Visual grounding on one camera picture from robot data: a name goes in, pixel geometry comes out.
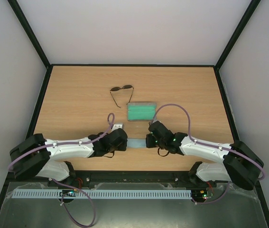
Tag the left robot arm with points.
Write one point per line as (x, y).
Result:
(37, 156)

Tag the grey metal front tray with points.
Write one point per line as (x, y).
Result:
(229, 208)

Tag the grey sunglasses case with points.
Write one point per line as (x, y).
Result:
(141, 111)

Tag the black enclosure frame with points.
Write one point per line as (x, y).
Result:
(101, 31)

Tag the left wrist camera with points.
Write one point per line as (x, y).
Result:
(117, 126)

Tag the light blue slotted cable duct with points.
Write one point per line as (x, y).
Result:
(101, 194)

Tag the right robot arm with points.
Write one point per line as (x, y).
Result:
(234, 162)

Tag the light blue cleaning cloth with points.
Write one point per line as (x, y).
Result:
(136, 143)

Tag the dark aviator sunglasses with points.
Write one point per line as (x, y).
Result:
(126, 89)

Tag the black front mounting rail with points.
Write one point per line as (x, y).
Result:
(178, 179)

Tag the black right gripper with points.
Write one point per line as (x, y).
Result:
(150, 141)

